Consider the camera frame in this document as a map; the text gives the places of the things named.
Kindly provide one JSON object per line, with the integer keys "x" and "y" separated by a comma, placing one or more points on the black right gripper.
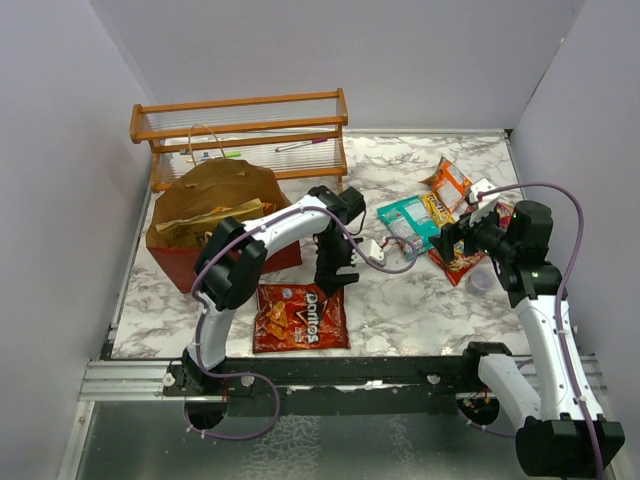
{"x": 445, "y": 240}

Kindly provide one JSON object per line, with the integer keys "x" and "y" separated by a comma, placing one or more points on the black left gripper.
{"x": 327, "y": 277}

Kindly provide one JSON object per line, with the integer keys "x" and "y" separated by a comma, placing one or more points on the red Doritos chip bag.
{"x": 293, "y": 317}

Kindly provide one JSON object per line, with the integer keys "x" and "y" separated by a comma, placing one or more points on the teal white snack pouch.
{"x": 409, "y": 219}

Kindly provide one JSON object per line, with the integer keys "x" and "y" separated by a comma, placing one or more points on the gold teal kettle chips bag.
{"x": 195, "y": 231}

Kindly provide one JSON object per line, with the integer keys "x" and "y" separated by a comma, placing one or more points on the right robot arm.
{"x": 560, "y": 428}

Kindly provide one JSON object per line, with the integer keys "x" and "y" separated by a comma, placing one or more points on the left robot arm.
{"x": 228, "y": 273}

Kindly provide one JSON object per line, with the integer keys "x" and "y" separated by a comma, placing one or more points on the Fox's fruit candy bag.
{"x": 505, "y": 212}

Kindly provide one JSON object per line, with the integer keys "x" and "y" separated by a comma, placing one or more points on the brown red paper bag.
{"x": 209, "y": 184}

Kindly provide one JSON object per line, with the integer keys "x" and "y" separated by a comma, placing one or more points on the red cookie snack packet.
{"x": 459, "y": 266}

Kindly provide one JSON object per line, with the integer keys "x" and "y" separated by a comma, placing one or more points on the yellow M&M's packet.
{"x": 438, "y": 212}

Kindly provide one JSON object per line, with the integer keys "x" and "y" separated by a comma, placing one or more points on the small purple lidded cup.
{"x": 480, "y": 282}

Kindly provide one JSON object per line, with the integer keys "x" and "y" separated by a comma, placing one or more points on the orange snack packet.
{"x": 449, "y": 183}

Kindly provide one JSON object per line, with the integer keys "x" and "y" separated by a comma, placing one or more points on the purple marker pen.
{"x": 301, "y": 144}

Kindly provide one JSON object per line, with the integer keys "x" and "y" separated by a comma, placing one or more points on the orange wooden rack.
{"x": 179, "y": 134}

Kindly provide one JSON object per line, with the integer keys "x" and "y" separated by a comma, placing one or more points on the green marker pen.
{"x": 206, "y": 156}

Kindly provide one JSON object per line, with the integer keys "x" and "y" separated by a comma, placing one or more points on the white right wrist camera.
{"x": 482, "y": 196}

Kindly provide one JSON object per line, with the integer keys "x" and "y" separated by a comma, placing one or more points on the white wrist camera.
{"x": 369, "y": 250}
{"x": 482, "y": 196}

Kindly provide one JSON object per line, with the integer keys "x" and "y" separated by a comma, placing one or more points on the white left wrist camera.
{"x": 369, "y": 250}

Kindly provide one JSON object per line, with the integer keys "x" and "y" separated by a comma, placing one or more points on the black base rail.
{"x": 325, "y": 386}

